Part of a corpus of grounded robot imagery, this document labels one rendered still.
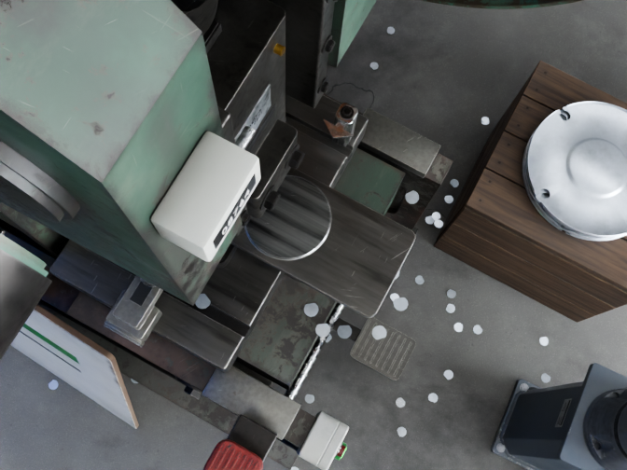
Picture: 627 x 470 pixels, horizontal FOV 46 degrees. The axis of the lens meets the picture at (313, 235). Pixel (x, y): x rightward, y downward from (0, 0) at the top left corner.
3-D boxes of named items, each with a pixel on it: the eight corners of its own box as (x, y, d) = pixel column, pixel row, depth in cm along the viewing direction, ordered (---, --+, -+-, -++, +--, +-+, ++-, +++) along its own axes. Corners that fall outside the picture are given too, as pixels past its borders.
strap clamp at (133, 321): (202, 248, 109) (194, 230, 99) (142, 347, 105) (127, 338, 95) (168, 229, 110) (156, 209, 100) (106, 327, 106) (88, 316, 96)
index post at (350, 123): (355, 132, 115) (360, 106, 106) (345, 148, 114) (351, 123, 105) (339, 124, 115) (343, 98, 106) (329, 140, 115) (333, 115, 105)
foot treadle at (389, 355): (413, 344, 166) (417, 341, 161) (394, 383, 164) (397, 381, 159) (189, 221, 172) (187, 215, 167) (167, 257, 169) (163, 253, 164)
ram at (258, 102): (316, 145, 95) (330, 21, 66) (258, 243, 91) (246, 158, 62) (201, 84, 96) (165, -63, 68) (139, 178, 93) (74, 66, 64)
